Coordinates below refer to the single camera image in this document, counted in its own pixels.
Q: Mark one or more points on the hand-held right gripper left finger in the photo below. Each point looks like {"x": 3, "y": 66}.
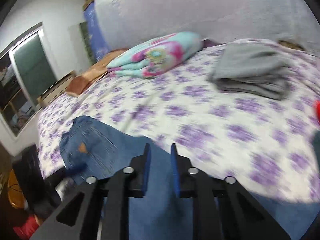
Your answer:
{"x": 147, "y": 165}

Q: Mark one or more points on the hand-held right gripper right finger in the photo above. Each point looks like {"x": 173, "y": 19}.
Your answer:
{"x": 175, "y": 170}

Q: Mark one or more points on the blue denim pants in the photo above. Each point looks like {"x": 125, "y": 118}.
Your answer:
{"x": 100, "y": 140}

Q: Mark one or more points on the purple floral bed sheet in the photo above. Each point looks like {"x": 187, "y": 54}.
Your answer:
{"x": 200, "y": 110}

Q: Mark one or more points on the brown satin pillow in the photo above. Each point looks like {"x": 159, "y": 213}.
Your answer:
{"x": 85, "y": 80}

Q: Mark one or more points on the folded floral blanket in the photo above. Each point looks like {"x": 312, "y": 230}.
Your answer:
{"x": 155, "y": 55}

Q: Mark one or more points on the dark furniture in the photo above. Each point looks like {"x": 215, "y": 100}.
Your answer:
{"x": 30, "y": 172}

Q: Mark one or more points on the folded grey garment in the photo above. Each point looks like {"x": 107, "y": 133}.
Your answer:
{"x": 250, "y": 65}

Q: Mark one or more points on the orange wooden stool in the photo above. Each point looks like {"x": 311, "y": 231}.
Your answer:
{"x": 15, "y": 190}

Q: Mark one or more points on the red cloth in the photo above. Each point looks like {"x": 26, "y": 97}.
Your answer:
{"x": 26, "y": 227}

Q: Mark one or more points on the blue printed cloth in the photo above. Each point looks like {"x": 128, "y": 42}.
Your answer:
{"x": 93, "y": 30}

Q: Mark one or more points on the red plastic object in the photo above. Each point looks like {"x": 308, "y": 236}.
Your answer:
{"x": 317, "y": 112}

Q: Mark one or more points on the window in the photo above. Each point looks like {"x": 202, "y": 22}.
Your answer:
{"x": 32, "y": 62}

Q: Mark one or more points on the wooden bed frame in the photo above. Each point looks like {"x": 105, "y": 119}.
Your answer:
{"x": 55, "y": 87}

